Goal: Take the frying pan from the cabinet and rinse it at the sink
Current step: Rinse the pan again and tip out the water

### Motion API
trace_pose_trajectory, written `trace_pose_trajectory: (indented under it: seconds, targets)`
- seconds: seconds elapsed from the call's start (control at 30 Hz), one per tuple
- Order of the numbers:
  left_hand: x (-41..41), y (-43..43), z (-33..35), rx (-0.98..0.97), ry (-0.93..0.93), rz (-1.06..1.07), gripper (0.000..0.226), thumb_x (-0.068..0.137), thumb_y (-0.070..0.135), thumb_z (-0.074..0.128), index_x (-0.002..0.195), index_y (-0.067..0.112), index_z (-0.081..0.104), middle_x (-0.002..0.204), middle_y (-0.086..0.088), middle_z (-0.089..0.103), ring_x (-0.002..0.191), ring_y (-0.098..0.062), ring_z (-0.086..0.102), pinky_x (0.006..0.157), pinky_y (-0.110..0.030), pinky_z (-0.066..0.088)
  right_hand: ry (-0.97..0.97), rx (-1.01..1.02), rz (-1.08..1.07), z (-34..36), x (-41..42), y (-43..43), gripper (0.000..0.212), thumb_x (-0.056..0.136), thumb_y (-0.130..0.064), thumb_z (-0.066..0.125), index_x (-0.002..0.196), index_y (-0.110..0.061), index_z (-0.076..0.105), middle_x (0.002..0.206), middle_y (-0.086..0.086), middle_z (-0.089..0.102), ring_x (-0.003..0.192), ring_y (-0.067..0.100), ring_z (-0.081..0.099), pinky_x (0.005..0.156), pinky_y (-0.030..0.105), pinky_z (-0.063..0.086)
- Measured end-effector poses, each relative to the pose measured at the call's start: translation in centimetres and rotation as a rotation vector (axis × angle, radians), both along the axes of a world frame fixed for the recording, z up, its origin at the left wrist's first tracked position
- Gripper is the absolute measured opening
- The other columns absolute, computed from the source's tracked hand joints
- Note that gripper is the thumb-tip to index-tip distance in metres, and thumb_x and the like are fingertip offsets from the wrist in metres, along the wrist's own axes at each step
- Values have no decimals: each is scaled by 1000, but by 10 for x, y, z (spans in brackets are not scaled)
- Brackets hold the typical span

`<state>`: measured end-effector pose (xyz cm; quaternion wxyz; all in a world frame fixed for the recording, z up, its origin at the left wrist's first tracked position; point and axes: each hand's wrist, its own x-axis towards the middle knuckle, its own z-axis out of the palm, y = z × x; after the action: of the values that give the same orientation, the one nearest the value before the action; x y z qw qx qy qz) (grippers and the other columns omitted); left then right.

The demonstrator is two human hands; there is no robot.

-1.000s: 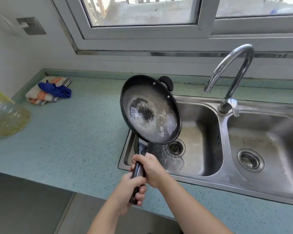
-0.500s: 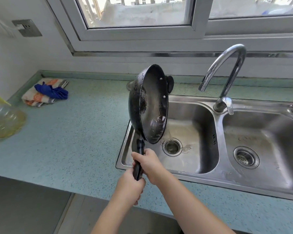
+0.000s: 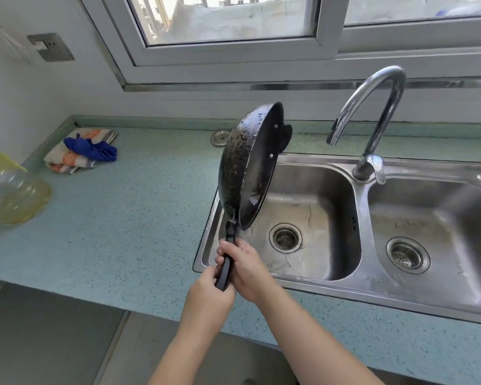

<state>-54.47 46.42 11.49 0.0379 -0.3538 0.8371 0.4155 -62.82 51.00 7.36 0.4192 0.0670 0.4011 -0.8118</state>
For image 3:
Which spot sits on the person's right hand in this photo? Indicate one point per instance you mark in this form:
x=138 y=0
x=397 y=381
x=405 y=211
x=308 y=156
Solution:
x=250 y=272

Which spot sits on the person's left hand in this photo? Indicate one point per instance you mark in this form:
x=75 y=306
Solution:
x=208 y=296

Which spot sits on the person's left fingers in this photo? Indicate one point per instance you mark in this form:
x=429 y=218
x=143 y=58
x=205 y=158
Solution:
x=214 y=273

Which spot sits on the person's right fingers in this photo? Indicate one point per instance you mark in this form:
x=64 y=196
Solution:
x=227 y=248

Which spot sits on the black frying pan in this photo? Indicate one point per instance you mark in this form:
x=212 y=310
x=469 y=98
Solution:
x=244 y=164

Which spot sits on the person's right forearm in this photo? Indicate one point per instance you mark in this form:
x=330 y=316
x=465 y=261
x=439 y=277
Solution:
x=316 y=348

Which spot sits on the person's left forearm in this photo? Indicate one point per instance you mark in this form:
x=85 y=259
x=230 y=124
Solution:
x=196 y=348

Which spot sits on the small metal drain strainer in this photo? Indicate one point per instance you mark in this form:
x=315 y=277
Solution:
x=285 y=238

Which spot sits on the round metal cap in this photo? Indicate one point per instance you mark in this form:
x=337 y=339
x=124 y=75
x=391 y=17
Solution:
x=220 y=137

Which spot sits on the stainless steel double sink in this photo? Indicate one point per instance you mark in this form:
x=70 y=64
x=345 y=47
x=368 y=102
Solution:
x=328 y=188

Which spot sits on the blue cloth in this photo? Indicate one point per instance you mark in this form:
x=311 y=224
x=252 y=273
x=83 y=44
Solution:
x=92 y=149

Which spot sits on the large metal drain strainer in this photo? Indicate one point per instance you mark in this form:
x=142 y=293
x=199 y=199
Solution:
x=408 y=255

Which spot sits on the orange and white striped towel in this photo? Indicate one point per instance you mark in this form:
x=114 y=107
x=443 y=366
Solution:
x=62 y=158

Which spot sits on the chrome curved faucet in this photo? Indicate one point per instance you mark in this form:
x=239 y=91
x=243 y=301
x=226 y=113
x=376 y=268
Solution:
x=386 y=116

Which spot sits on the yellow transparent plastic jug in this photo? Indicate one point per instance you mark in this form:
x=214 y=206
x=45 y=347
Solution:
x=12 y=188

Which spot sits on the white plug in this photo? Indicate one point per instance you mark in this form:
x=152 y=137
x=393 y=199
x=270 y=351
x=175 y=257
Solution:
x=40 y=46

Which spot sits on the grey aluminium window frame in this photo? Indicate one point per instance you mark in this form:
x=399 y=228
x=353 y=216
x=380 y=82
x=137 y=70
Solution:
x=328 y=44

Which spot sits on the grey wall socket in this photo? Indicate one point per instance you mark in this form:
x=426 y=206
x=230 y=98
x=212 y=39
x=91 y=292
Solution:
x=58 y=48

